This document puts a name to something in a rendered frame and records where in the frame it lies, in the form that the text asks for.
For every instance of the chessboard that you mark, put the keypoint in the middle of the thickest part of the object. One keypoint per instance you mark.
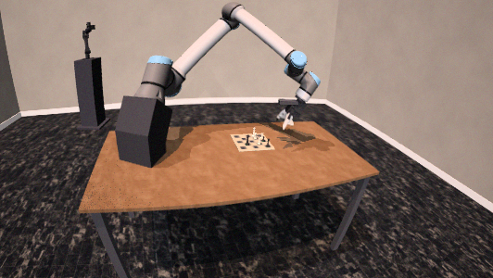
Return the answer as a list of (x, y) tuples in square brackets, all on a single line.
[(241, 139)]

